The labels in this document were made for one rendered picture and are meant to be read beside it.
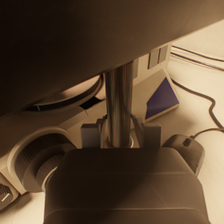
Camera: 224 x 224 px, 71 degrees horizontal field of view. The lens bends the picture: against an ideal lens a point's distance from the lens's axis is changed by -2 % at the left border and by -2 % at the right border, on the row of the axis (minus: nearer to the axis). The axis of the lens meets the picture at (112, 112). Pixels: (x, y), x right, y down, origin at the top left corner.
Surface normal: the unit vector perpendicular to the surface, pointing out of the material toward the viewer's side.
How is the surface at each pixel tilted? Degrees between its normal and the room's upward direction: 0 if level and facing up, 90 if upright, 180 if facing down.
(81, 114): 53
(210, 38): 90
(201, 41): 90
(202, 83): 0
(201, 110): 0
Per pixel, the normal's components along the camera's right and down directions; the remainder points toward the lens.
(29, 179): 0.70, 0.44
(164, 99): 0.49, -0.18
